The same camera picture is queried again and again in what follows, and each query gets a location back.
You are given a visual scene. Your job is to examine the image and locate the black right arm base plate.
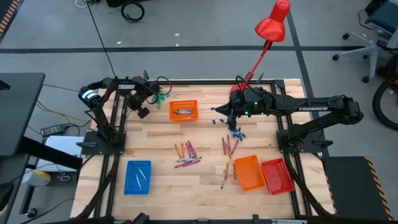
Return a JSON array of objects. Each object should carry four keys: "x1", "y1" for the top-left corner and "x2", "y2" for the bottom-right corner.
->
[{"x1": 276, "y1": 129, "x2": 334, "y2": 154}]

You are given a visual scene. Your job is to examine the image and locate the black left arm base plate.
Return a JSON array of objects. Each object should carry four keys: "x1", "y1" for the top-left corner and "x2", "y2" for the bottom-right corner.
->
[{"x1": 76, "y1": 129, "x2": 127, "y2": 156}]

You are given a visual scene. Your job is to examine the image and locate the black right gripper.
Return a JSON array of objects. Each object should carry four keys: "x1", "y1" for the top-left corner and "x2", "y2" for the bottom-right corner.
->
[{"x1": 216, "y1": 90, "x2": 245, "y2": 130}]

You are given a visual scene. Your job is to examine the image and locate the black aluminium table frame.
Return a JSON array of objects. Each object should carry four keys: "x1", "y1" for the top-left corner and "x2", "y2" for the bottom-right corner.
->
[{"x1": 70, "y1": 78, "x2": 335, "y2": 224}]

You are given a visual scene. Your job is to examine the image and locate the red plastic basket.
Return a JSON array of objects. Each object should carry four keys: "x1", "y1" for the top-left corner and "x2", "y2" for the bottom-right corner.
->
[{"x1": 260, "y1": 157, "x2": 295, "y2": 196}]

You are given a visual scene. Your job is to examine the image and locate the orange plastic basket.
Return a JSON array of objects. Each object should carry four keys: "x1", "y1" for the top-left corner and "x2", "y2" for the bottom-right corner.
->
[
  {"x1": 169, "y1": 99, "x2": 200, "y2": 123},
  {"x1": 233, "y1": 154, "x2": 267, "y2": 193}
]

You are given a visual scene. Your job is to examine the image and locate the black power adapter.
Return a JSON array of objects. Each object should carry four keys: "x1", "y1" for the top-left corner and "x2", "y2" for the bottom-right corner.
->
[{"x1": 40, "y1": 123, "x2": 70, "y2": 138}]

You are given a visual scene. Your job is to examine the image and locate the black equipment box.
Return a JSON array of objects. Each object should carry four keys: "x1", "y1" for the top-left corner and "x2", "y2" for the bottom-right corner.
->
[{"x1": 105, "y1": 0, "x2": 150, "y2": 8}]

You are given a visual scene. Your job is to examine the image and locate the office chair white base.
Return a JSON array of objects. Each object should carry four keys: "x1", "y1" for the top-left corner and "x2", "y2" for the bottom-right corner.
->
[{"x1": 331, "y1": 0, "x2": 398, "y2": 84}]

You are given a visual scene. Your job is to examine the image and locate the black desk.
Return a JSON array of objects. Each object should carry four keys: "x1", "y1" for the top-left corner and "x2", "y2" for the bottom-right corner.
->
[{"x1": 0, "y1": 72, "x2": 46, "y2": 156}]

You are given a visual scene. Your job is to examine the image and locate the white box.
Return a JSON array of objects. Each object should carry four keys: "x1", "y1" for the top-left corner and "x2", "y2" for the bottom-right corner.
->
[{"x1": 35, "y1": 135, "x2": 85, "y2": 173}]

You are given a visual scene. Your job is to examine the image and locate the white yellow plastic object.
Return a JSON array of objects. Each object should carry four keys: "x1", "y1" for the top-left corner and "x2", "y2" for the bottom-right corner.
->
[{"x1": 21, "y1": 169, "x2": 52, "y2": 187}]

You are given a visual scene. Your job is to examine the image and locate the black cable coil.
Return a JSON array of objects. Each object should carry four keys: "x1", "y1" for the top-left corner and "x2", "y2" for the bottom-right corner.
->
[{"x1": 120, "y1": 1, "x2": 146, "y2": 24}]

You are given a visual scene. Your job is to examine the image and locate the red desk lamp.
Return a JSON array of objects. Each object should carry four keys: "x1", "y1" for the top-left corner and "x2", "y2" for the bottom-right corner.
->
[{"x1": 229, "y1": 0, "x2": 292, "y2": 94}]

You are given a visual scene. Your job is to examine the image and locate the black mat hazard stripe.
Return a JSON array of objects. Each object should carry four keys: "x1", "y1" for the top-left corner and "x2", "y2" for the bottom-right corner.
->
[
  {"x1": 0, "y1": 0, "x2": 21, "y2": 44},
  {"x1": 321, "y1": 155, "x2": 395, "y2": 222}
]

